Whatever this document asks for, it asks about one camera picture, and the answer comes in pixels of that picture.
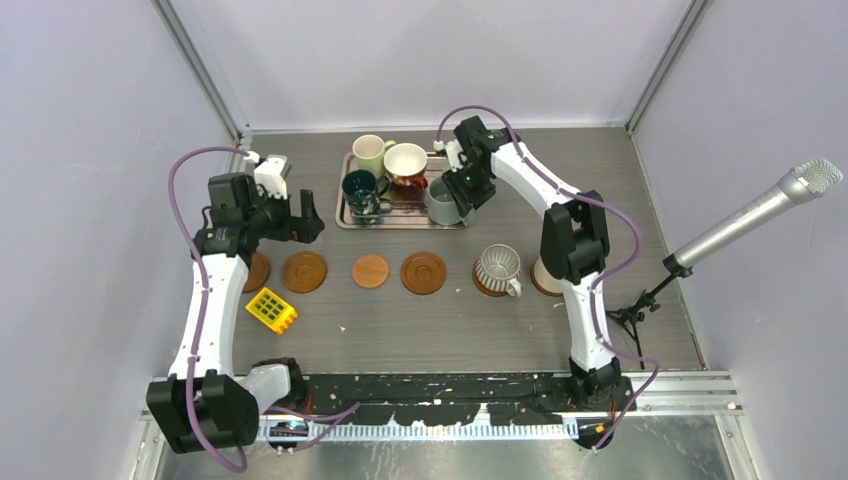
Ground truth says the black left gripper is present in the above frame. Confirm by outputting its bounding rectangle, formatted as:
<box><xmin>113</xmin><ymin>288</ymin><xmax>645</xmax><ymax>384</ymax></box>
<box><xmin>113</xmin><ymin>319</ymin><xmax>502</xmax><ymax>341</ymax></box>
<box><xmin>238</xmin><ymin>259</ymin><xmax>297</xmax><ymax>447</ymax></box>
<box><xmin>244</xmin><ymin>183</ymin><xmax>323</xmax><ymax>244</ymax></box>

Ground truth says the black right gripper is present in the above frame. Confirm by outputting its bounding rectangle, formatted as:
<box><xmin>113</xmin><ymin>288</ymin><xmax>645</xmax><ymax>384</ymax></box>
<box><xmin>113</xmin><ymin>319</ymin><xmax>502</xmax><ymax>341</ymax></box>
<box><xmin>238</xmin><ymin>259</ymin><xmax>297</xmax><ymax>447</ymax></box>
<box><xmin>442</xmin><ymin>159</ymin><xmax>497</xmax><ymax>217</ymax></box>

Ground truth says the grooved wooden coaster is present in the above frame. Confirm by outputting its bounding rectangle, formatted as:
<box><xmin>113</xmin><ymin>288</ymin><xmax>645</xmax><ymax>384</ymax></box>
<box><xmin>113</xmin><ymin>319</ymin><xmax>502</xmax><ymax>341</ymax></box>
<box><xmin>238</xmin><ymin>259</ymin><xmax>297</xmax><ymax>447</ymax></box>
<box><xmin>530</xmin><ymin>265</ymin><xmax>562</xmax><ymax>297</ymax></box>
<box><xmin>242</xmin><ymin>252</ymin><xmax>271</xmax><ymax>293</ymax></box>
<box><xmin>400</xmin><ymin>252</ymin><xmax>447</xmax><ymax>295</ymax></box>
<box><xmin>281</xmin><ymin>251</ymin><xmax>328</xmax><ymax>294</ymax></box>
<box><xmin>473</xmin><ymin>260</ymin><xmax>509</xmax><ymax>297</ymax></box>

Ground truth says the dark green mug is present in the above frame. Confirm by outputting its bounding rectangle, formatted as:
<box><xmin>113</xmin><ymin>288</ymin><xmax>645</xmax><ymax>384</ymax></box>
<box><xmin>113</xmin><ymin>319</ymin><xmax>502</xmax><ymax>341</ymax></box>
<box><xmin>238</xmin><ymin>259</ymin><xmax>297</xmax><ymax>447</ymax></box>
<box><xmin>342</xmin><ymin>169</ymin><xmax>389</xmax><ymax>224</ymax></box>

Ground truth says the red white mug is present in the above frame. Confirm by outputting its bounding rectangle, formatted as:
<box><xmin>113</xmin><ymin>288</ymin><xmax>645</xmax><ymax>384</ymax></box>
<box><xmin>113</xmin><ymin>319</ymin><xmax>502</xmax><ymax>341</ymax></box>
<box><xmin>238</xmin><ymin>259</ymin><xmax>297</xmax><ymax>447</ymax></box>
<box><xmin>383</xmin><ymin>143</ymin><xmax>428</xmax><ymax>190</ymax></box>

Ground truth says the silver metal tray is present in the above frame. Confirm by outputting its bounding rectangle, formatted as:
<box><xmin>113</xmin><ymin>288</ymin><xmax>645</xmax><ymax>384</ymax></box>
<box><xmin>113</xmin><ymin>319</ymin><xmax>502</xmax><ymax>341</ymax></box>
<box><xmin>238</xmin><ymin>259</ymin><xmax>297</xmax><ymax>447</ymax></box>
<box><xmin>334</xmin><ymin>152</ymin><xmax>466</xmax><ymax>230</ymax></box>

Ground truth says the grey ribbed mug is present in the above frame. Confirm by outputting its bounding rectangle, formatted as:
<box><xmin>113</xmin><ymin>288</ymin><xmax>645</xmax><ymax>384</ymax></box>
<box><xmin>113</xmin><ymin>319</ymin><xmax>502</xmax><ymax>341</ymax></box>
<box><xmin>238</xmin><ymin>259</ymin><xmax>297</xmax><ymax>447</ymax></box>
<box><xmin>476</xmin><ymin>244</ymin><xmax>523</xmax><ymax>297</ymax></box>

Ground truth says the light green mug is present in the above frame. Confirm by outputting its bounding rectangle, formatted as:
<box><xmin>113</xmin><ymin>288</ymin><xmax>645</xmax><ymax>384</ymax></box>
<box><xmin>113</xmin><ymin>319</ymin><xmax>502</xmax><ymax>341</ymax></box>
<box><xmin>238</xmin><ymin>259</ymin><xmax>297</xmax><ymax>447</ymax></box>
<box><xmin>352</xmin><ymin>134</ymin><xmax>396</xmax><ymax>178</ymax></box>

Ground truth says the cream mug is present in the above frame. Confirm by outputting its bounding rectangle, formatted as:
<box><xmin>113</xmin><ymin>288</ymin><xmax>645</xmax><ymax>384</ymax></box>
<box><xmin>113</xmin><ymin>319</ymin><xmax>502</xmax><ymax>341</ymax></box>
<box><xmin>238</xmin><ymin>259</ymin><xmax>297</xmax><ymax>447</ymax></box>
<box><xmin>531</xmin><ymin>257</ymin><xmax>563</xmax><ymax>297</ymax></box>

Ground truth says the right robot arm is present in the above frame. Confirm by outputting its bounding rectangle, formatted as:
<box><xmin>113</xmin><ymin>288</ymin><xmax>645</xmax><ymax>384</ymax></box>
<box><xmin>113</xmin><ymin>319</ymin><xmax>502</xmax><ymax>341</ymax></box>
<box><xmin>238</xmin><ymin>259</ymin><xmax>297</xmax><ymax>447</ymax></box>
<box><xmin>433</xmin><ymin>116</ymin><xmax>622</xmax><ymax>411</ymax></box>

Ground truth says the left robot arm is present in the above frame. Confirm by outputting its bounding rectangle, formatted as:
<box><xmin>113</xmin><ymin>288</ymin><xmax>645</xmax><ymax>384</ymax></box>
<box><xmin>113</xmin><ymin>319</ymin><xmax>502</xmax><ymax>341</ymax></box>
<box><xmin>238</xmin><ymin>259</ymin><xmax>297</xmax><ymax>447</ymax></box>
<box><xmin>146</xmin><ymin>173</ymin><xmax>325</xmax><ymax>454</ymax></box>

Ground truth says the plain light wooden coaster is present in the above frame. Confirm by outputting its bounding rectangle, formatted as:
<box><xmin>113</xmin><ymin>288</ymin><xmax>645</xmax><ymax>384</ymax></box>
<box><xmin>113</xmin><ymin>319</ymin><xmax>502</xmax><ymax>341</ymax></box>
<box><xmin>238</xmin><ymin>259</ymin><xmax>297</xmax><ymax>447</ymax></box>
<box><xmin>351</xmin><ymin>254</ymin><xmax>390</xmax><ymax>289</ymax></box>

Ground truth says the yellow toy block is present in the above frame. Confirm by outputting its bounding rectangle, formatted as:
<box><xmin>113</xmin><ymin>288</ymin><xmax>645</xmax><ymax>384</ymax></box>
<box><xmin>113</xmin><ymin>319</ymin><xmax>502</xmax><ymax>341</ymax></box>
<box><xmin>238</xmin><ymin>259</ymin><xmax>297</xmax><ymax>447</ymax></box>
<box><xmin>245</xmin><ymin>287</ymin><xmax>299</xmax><ymax>335</ymax></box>

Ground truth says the black microphone stand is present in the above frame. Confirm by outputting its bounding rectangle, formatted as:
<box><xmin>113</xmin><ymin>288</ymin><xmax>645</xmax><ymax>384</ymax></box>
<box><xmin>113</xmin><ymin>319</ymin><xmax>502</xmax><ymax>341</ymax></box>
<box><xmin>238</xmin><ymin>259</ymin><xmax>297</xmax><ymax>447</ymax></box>
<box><xmin>605</xmin><ymin>268</ymin><xmax>693</xmax><ymax>356</ymax></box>

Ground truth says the silver microphone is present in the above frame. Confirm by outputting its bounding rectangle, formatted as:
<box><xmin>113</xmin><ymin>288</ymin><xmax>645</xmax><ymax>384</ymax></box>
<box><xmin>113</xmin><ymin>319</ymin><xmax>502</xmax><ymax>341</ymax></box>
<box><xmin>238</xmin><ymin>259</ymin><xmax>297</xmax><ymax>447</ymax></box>
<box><xmin>663</xmin><ymin>158</ymin><xmax>844</xmax><ymax>277</ymax></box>

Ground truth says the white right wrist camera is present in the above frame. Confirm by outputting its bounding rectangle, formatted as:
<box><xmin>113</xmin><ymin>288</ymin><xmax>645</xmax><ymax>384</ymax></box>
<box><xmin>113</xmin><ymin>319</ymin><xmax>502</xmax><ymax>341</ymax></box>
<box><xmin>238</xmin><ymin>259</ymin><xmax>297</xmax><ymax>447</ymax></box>
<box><xmin>433</xmin><ymin>139</ymin><xmax>465</xmax><ymax>172</ymax></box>

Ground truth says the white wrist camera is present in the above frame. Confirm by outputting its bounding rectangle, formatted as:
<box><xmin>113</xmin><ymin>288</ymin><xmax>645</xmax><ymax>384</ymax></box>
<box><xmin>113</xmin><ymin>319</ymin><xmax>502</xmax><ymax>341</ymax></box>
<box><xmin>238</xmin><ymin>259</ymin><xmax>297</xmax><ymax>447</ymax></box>
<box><xmin>433</xmin><ymin>139</ymin><xmax>465</xmax><ymax>172</ymax></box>
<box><xmin>245</xmin><ymin>151</ymin><xmax>292</xmax><ymax>200</ymax></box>

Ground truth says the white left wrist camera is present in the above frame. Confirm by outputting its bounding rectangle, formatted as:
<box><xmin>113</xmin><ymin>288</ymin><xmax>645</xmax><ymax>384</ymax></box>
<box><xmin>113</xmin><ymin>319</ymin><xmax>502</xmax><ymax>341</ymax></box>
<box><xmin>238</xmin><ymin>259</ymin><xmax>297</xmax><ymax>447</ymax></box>
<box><xmin>245</xmin><ymin>151</ymin><xmax>292</xmax><ymax>200</ymax></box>

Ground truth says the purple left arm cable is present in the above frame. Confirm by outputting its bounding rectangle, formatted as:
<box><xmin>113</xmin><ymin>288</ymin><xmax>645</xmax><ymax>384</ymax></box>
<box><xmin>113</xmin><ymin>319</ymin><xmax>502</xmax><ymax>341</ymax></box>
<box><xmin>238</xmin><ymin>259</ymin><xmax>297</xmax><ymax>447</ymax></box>
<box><xmin>166</xmin><ymin>146</ymin><xmax>362</xmax><ymax>474</ymax></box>

